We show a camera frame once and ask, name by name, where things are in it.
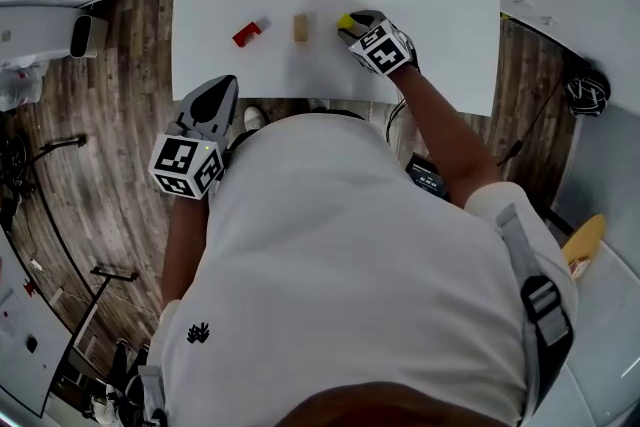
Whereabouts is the black tripod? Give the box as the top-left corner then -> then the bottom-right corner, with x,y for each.
27,133 -> 89,166

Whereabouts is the pack of water bottles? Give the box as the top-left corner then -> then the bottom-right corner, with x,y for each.
0,62 -> 49,112

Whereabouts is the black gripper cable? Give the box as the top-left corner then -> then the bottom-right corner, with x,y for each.
385,98 -> 407,144

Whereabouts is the white cardboard box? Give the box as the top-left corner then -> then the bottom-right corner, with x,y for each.
0,4 -> 76,66

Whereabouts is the red block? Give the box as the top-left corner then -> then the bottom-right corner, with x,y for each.
232,21 -> 264,49

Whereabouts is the white side table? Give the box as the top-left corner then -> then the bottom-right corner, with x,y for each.
0,229 -> 76,419

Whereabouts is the black white cable bundle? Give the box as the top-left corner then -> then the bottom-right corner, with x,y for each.
566,68 -> 612,118

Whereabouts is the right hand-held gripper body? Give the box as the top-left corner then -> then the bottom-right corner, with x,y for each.
348,18 -> 420,77

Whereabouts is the black cable with inline plug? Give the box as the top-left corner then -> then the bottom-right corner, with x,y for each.
497,77 -> 566,168

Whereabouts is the person's left white shoe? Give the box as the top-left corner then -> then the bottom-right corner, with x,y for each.
243,104 -> 267,133

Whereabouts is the person's white t-shirt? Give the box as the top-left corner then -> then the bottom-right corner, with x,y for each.
147,112 -> 580,427

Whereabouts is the person's right forearm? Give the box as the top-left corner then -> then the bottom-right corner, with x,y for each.
394,63 -> 501,210

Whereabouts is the black round device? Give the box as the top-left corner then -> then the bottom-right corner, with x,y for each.
0,134 -> 31,196

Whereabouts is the white space heater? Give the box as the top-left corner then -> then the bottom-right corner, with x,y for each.
69,13 -> 110,60

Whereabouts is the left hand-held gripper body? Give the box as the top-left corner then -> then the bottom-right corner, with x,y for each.
148,120 -> 230,200

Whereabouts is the person's left forearm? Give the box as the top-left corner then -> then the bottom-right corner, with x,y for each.
160,192 -> 211,311

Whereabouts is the black recorder box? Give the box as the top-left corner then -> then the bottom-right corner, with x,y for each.
404,152 -> 452,202

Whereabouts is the black light stand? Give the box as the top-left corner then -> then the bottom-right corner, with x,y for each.
52,266 -> 140,369

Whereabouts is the grey harness strap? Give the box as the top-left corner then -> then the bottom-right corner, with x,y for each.
124,364 -> 169,427
494,203 -> 575,416

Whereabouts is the round yellow table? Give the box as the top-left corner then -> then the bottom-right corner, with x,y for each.
561,213 -> 608,280

